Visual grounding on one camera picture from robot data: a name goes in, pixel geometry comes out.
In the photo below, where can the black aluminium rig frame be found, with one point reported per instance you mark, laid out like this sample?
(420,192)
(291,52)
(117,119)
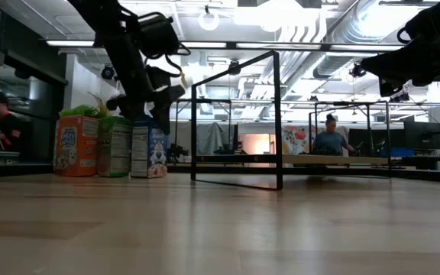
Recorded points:
(426,175)

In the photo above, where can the orange Frosted Mini Wheats box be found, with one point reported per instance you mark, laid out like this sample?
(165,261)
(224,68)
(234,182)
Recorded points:
(75,145)

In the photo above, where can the leafy green plant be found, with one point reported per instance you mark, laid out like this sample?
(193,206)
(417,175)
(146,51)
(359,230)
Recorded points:
(76,111)

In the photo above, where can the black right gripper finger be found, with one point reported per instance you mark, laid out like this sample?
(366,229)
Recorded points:
(388,65)

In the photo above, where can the silver ventilation duct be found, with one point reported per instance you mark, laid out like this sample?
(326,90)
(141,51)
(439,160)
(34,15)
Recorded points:
(342,61)

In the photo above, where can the colourful printed cloth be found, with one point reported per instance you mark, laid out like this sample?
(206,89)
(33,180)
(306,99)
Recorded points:
(296,141)

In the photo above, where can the person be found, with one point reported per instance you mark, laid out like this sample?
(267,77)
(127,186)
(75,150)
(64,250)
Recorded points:
(330,141)
(6,122)

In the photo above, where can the green cereal box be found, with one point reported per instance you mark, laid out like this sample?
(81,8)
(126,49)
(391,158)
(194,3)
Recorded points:
(115,149)

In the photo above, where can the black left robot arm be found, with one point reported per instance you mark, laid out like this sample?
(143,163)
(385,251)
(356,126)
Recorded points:
(120,46)

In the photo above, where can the round white pendant lamp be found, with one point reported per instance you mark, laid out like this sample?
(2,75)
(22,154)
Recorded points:
(209,21)

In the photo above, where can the black computer monitor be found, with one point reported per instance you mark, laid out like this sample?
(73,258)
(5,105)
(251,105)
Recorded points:
(422,135)
(376,139)

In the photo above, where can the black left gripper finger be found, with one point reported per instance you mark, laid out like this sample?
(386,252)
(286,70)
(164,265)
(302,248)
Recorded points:
(167,114)
(136,114)

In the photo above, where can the blue Frosted Flakes box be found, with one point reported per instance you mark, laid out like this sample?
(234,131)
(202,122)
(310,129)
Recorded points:
(153,154)

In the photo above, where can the fluorescent ceiling light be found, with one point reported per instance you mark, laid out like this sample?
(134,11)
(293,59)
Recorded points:
(204,44)
(304,47)
(70,43)

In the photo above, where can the spiky green plant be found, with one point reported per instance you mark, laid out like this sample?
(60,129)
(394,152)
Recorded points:
(101,109)

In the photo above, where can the black ceiling spotlight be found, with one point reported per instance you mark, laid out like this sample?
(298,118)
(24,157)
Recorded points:
(108,72)
(234,67)
(357,71)

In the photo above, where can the blue plastic bin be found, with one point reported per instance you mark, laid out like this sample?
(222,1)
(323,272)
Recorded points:
(397,153)

